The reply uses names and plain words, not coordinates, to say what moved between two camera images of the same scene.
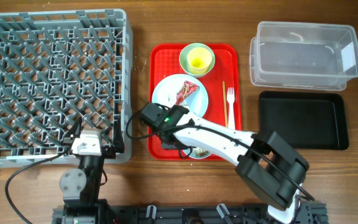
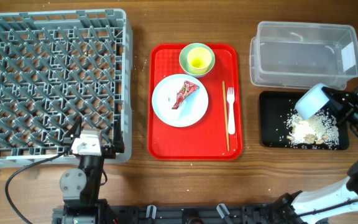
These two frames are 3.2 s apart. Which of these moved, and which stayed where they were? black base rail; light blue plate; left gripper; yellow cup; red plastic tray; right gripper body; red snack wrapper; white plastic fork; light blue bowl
Moved: right gripper body; light blue bowl; red plastic tray
Stayed: black base rail; light blue plate; left gripper; red snack wrapper; white plastic fork; yellow cup
